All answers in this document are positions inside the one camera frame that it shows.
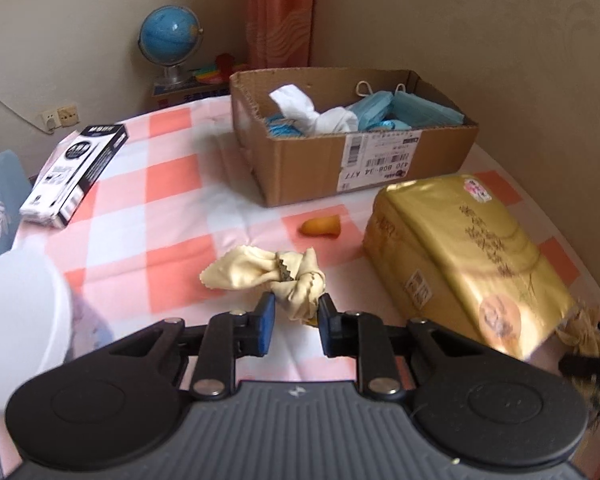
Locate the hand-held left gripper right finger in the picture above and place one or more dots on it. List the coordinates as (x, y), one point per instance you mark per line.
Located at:
(328, 330)

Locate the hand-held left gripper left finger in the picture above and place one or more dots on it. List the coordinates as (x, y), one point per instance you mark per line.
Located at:
(265, 327)

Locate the cream tassel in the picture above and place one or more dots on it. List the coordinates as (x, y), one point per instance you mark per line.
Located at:
(582, 332)

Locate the pale yellow cloth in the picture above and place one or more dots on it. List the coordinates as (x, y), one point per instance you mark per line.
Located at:
(260, 272)

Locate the brown cardboard box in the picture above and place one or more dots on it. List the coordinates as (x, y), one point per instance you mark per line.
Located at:
(305, 170)

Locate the small orange object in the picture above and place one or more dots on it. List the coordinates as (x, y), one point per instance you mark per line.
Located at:
(322, 227)

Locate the gold tissue pack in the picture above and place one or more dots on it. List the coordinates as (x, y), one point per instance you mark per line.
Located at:
(470, 250)

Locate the blue face mask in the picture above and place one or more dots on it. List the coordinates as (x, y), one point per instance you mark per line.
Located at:
(425, 110)
(372, 107)

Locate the clear jar with white lid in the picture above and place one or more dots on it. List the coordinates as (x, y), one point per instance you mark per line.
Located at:
(25, 320)

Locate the black and white carton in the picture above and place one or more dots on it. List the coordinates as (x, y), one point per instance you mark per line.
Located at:
(75, 175)

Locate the printed box under globe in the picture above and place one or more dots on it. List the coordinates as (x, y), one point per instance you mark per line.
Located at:
(190, 92)

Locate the colourful toy pieces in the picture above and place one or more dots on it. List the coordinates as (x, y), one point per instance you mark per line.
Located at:
(207, 74)

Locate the red toy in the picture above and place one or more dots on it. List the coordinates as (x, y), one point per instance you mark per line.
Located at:
(225, 62)

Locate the blue leaf print pillow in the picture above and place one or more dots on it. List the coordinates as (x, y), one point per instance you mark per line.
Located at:
(0, 210)

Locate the blue desk globe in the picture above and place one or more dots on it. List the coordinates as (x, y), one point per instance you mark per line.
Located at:
(170, 32)

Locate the pink patterned curtain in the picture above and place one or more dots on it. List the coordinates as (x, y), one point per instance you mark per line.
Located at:
(280, 15)

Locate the white wall socket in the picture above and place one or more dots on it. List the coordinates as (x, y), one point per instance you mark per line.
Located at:
(60, 117)

